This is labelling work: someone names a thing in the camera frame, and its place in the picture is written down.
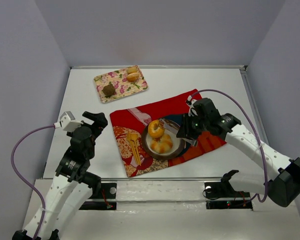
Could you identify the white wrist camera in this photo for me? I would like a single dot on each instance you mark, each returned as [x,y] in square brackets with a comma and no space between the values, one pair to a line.
[67,122]
[190,103]

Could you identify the flat tan bun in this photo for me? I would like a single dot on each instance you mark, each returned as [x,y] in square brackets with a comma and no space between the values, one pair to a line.
[132,77]

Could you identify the metal tongs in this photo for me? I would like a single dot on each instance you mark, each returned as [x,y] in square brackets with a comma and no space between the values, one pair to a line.
[174,128]

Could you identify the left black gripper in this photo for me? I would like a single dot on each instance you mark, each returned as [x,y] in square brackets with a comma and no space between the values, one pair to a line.
[95,124]

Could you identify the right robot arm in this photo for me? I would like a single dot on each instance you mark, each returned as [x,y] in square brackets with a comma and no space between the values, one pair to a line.
[281,181]

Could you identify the striped twisted bread roll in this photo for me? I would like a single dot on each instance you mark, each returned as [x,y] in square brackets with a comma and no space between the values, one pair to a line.
[162,145]

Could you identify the pale round bun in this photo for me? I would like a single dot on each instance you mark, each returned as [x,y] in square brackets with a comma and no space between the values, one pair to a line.
[132,69]

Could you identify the orange ring bagel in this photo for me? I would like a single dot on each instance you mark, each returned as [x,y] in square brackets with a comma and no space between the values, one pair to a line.
[155,129]

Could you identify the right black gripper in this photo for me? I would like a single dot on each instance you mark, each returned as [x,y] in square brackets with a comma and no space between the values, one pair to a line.
[186,127]

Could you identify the round metal plate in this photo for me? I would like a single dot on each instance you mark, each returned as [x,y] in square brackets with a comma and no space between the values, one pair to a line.
[178,146]

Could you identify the floral serving tray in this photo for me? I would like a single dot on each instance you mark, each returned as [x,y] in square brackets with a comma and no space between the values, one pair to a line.
[120,83]

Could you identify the red patterned cloth mat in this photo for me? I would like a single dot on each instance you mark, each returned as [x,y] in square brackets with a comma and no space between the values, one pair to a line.
[135,120]

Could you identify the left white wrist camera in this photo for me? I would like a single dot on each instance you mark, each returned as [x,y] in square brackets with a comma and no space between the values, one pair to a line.
[67,122]

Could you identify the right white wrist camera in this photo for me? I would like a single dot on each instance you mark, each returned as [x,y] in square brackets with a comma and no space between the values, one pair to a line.
[190,103]

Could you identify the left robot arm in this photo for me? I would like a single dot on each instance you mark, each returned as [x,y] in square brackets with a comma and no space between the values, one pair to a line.
[71,185]

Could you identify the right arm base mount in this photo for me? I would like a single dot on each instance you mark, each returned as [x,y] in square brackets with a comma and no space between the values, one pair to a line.
[221,196]

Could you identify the brown chocolate bread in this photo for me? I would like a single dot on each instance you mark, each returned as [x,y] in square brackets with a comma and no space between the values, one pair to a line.
[109,90]

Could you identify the yellow plastic fork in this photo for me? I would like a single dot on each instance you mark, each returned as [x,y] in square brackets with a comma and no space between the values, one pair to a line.
[132,139]

